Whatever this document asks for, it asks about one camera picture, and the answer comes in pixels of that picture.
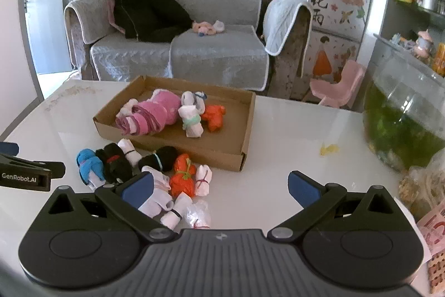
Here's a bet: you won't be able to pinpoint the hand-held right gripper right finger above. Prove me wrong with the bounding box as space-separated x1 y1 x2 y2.
267 171 413 242

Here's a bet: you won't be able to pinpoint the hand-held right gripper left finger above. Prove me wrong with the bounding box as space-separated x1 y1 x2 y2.
34 171 177 244

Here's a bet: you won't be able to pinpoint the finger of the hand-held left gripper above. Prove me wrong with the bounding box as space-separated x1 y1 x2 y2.
0 154 66 192
0 142 20 156

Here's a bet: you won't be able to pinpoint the black sock with blue band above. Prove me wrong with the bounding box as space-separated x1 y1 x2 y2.
138 146 179 174

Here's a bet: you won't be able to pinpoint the black sock with red band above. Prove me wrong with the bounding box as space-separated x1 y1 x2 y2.
95 143 134 184

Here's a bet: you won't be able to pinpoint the white roll with black band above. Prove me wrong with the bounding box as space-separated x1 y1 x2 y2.
117 139 142 167
160 194 192 227

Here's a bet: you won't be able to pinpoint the orange bag with green tie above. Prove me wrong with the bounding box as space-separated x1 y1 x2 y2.
169 154 197 198

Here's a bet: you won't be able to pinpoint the clear plastic bag bundle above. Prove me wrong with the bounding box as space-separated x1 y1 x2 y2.
184 200 211 230

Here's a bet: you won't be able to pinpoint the white bundle with pink band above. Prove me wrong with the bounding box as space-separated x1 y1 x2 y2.
195 165 212 197

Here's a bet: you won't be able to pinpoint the cardboard box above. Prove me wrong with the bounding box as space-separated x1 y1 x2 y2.
92 75 257 172

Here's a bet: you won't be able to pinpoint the pink striped sock bundle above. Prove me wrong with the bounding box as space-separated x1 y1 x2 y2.
115 89 181 137

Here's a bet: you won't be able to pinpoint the white and pink sock roll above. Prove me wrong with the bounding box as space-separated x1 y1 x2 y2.
116 99 140 118

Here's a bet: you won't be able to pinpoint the white bundle with green band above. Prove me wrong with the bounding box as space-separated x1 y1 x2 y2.
178 104 203 138

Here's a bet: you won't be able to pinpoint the pink child chair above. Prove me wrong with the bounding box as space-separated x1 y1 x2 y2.
309 60 366 109

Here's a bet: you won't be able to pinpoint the plain orange bag bundle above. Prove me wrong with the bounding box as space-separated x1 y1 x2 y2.
201 104 227 133

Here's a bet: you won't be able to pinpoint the clear bag of snacks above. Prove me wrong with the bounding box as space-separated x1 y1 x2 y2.
398 151 445 221

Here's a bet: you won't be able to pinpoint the glass fish bowl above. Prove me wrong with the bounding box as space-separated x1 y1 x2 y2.
362 34 445 172

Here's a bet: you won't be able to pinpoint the pink paper note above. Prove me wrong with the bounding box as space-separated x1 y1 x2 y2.
415 207 445 257

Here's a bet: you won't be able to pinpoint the grey door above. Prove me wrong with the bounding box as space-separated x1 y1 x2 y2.
24 0 82 75

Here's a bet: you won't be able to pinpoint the grey sofa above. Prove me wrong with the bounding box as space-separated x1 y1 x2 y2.
63 0 313 92

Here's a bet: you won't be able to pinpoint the checkered patterned mat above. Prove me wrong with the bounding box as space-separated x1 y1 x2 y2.
426 253 445 294

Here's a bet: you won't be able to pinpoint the white quilted armrest cover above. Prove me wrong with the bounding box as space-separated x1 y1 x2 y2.
263 0 312 56

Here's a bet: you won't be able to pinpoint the pink plush toy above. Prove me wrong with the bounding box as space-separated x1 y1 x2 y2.
192 20 226 37

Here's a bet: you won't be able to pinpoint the black jacket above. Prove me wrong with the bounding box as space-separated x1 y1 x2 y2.
109 0 193 43

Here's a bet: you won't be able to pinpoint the refrigerator with floral stickers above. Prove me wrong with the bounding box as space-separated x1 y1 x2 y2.
290 0 378 82

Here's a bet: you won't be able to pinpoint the orange bottle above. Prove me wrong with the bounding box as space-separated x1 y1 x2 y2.
433 43 445 75

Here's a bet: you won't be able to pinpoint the pink figurine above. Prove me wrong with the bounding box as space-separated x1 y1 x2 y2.
415 30 433 58

